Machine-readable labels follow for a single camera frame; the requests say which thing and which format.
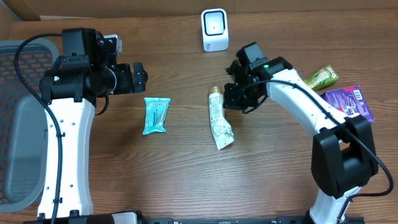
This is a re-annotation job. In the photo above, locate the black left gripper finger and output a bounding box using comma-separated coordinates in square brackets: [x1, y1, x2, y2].
[133, 80, 146, 93]
[133, 62, 148, 80]

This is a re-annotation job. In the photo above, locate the teal wet wipes pack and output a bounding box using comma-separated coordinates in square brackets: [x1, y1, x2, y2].
[142, 97, 171, 136]

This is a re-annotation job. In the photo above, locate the white green cosmetic tube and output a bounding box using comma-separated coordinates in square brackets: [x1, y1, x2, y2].
[208, 86, 234, 151]

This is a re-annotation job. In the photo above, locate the green yellow snack pouch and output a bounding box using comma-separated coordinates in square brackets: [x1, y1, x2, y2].
[304, 65, 339, 91]

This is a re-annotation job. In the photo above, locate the purple sanitary pad pack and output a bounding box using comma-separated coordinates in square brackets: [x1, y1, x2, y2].
[321, 85, 375, 123]

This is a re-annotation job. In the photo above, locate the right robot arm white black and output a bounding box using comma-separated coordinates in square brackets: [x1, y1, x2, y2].
[224, 42, 378, 223]

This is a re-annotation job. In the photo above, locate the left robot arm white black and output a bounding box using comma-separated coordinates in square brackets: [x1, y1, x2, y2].
[38, 28, 148, 221]

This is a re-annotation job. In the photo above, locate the white barcode scanner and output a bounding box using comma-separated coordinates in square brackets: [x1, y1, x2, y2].
[201, 8, 229, 52]

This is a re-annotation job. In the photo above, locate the grey plastic mesh basket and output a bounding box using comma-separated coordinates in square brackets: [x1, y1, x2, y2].
[1, 40, 47, 213]

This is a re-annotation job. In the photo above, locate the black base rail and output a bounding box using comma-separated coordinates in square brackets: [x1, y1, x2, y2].
[23, 210, 365, 224]

